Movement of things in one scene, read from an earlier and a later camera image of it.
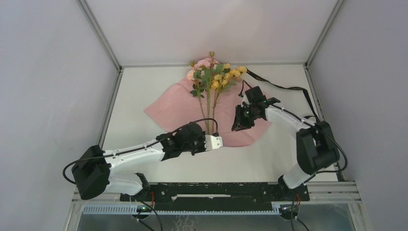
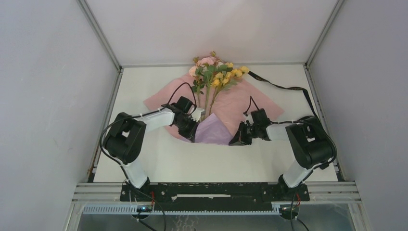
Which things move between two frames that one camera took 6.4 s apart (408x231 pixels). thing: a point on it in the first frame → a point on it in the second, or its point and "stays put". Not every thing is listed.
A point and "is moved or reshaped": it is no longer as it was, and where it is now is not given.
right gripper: (239, 122) → (240, 138)
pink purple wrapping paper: (177, 107) is moved or reshaped
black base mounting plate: (218, 196) stays put
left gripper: (201, 136) → (191, 133)
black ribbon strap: (274, 85) stays put
